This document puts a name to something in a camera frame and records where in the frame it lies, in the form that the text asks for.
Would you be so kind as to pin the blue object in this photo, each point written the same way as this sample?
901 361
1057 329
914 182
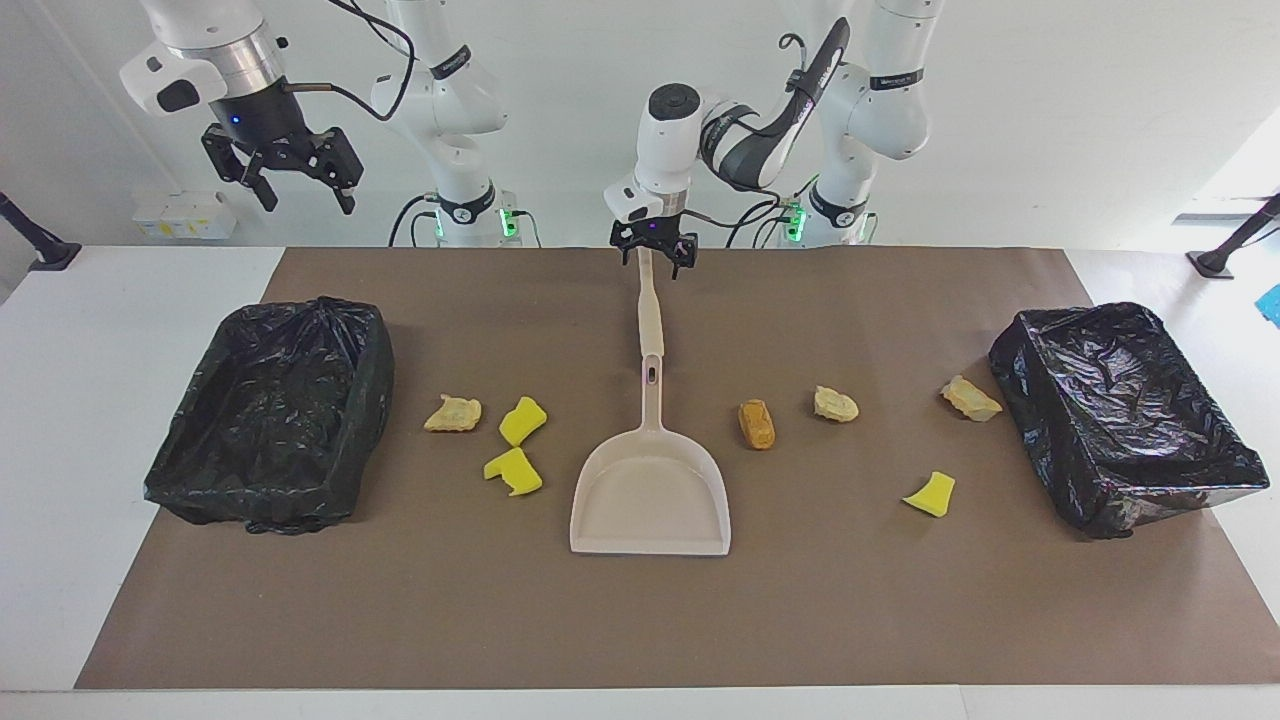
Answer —
1273 305

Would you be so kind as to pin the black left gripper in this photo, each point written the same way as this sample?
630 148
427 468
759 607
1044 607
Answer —
655 235

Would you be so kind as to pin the jagged beige foam chunk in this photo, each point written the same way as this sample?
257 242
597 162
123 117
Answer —
452 414

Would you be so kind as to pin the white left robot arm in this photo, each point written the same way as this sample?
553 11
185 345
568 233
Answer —
890 110

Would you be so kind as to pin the rounded beige foam chunk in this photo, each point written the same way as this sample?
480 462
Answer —
835 405

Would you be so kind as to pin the elongated beige foam chunk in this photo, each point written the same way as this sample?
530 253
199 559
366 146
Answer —
970 400

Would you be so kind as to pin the brown oval foam chunk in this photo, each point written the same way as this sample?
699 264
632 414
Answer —
757 425

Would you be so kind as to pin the bin lined with black bag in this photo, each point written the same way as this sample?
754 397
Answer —
1120 420
270 430

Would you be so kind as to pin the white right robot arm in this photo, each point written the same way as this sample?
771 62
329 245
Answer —
450 100

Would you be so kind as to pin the beige plastic dustpan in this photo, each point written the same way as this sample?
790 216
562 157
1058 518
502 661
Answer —
650 500

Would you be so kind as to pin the yellow sponge wedge piece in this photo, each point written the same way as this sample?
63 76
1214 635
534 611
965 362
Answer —
932 496

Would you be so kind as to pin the notched yellow sponge piece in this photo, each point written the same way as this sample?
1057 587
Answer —
515 475

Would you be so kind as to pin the wide white socket box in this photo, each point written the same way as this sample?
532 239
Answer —
205 215

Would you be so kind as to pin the beige brush with black bristles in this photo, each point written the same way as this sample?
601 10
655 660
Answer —
650 310

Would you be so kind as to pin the brown table mat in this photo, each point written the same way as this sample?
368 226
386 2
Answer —
640 620

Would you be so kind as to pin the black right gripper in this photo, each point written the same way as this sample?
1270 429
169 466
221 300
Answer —
265 130

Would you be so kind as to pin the black camera stand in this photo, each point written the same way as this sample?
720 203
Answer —
55 255
1215 262

